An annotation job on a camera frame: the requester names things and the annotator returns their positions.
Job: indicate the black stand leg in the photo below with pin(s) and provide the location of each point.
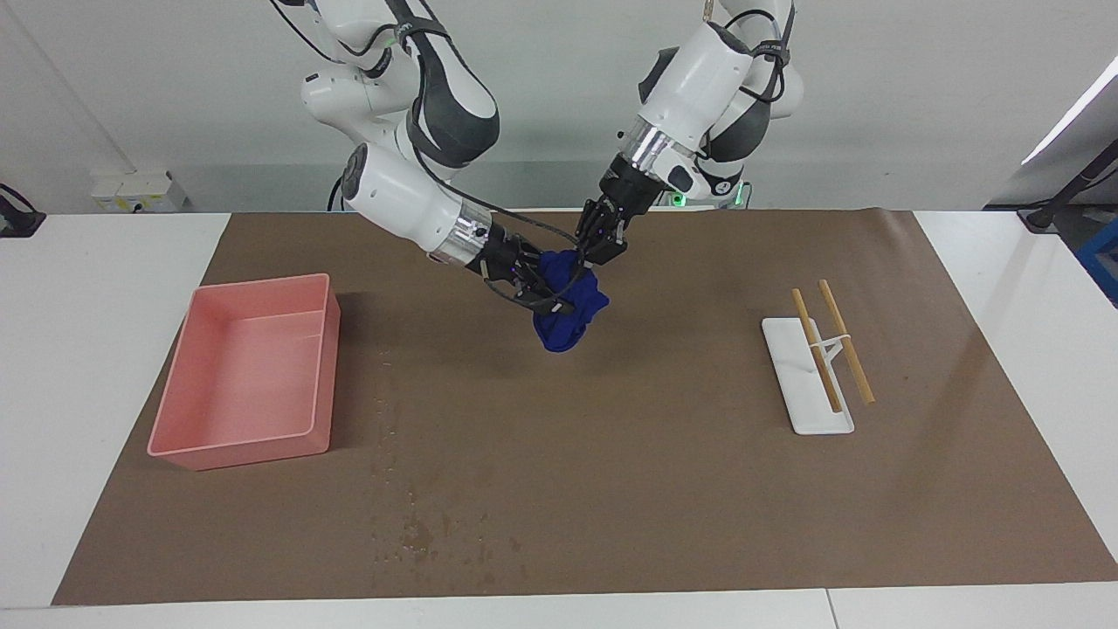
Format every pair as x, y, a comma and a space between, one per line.
1052, 210

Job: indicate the white wall power socket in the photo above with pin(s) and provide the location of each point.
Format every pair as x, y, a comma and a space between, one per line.
135, 190

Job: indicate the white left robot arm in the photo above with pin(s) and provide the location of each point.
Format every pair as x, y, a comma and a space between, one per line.
699, 79

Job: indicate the pink plastic bin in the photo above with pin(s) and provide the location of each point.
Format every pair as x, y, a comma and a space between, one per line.
244, 376

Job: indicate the wooden rack rod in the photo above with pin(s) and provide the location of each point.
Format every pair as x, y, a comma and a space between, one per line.
845, 342
817, 351

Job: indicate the black clamp mount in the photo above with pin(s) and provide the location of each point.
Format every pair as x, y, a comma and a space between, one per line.
16, 223

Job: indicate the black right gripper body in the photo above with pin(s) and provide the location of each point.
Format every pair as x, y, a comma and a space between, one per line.
507, 255

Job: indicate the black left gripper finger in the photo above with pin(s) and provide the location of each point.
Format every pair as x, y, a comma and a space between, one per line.
616, 250
589, 246

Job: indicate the dark blue towel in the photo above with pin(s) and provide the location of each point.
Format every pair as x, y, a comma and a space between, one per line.
568, 319

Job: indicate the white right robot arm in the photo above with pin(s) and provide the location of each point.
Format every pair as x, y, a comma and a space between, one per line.
402, 196

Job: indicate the brown paper table mat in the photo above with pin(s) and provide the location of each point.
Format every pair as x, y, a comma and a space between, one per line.
594, 437

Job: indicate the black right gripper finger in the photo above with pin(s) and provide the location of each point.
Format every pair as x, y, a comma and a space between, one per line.
546, 304
540, 265

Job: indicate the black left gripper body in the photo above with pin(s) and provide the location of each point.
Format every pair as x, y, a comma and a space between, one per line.
622, 196

